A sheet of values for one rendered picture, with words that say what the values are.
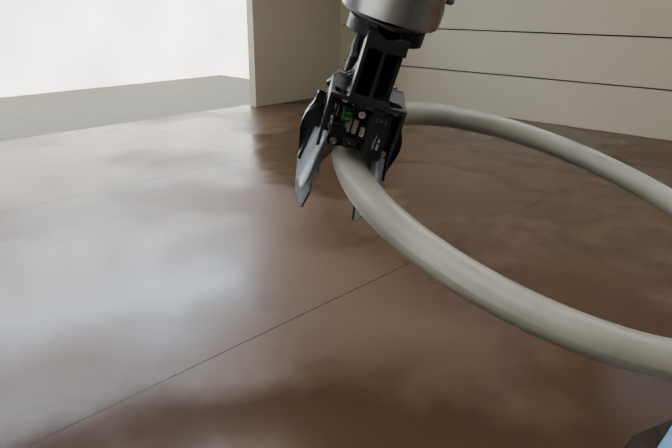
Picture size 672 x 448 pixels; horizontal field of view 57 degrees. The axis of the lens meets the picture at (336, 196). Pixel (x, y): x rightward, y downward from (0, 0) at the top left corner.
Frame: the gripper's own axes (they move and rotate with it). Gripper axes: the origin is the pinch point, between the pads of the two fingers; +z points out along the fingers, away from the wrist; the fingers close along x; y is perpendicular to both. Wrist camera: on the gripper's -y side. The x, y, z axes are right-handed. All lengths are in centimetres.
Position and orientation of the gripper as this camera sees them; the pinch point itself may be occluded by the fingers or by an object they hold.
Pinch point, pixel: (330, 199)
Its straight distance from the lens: 66.3
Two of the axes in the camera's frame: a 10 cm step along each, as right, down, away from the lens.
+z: -2.7, 8.6, 4.4
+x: 9.6, 2.5, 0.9
